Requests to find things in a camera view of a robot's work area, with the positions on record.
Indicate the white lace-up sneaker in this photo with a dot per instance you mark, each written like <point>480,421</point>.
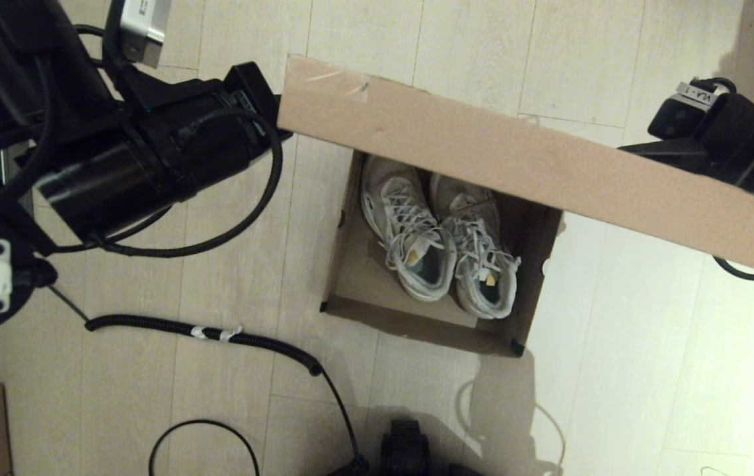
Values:
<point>410,231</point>
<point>482,258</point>

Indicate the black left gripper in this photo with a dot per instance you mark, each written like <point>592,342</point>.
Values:
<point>152,152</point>

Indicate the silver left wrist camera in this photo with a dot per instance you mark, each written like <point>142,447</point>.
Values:
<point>144,26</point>

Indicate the brown cardboard shoe box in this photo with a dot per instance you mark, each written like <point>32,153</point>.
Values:
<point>482,165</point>

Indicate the black robot torso base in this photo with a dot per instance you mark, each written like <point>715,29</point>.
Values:
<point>406,449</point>

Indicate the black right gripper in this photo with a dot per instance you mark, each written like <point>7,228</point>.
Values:
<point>740,142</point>

